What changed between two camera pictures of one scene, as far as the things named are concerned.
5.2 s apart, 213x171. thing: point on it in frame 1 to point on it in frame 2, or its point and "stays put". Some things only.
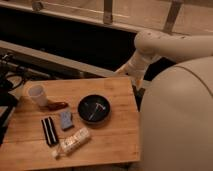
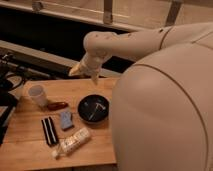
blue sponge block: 66,120 stays put
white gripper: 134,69 to 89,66
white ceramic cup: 37,93 stays put
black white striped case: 49,131 stays put
